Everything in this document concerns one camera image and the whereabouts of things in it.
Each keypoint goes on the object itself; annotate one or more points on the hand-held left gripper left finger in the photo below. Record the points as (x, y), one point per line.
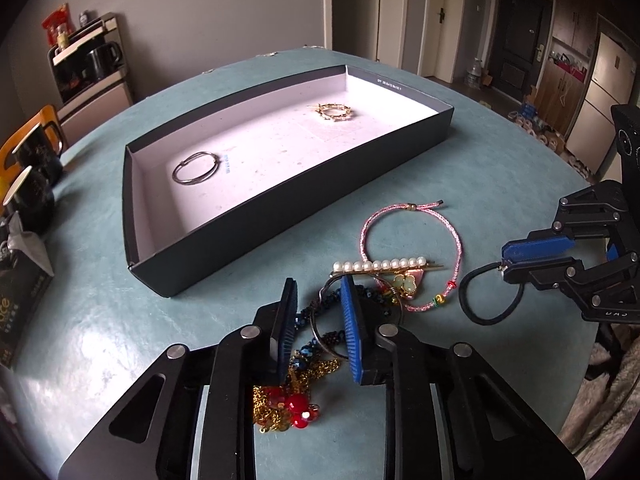
(281, 327)

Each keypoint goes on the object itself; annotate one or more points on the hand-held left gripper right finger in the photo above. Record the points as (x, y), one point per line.
(351, 332)

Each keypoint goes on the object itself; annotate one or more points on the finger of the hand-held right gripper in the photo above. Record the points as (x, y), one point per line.
(542, 270)
(537, 249)

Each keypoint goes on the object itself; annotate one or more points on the dark box with white inside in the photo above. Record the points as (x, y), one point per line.
(280, 140)

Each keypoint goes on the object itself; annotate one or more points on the refrigerator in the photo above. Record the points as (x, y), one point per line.
(600, 105)

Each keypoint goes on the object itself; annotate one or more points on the pearl hair clip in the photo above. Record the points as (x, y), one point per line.
(385, 264)

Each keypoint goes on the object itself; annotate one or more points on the row of shoes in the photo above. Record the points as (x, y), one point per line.
(537, 127)

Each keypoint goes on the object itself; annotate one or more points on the fluffy beige blanket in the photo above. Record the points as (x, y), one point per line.
(610, 400)

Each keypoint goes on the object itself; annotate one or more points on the dark entrance door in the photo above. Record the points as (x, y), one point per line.
(520, 35)

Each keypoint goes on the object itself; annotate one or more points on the clear water bottle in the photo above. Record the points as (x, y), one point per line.
(473, 74)

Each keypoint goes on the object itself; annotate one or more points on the thin silver bangle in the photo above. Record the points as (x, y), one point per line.
(173, 172)

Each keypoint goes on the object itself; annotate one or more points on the white door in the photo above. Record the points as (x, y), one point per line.
(442, 15)

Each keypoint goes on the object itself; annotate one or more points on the black tissue box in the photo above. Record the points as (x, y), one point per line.
(20, 300)

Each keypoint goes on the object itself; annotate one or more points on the black mug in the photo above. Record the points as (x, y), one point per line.
(30, 200)
(37, 152)

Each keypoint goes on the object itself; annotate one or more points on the tea cabinet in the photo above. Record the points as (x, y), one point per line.
(95, 105)

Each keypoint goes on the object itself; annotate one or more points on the black kettle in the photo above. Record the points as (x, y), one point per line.
(102, 60)

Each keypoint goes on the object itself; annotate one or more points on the orange chair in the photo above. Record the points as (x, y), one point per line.
(30, 125)

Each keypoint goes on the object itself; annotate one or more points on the red packet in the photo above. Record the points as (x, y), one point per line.
(57, 22)

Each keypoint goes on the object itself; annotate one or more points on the wooden wall cabinet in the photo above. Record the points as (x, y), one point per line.
(562, 90)

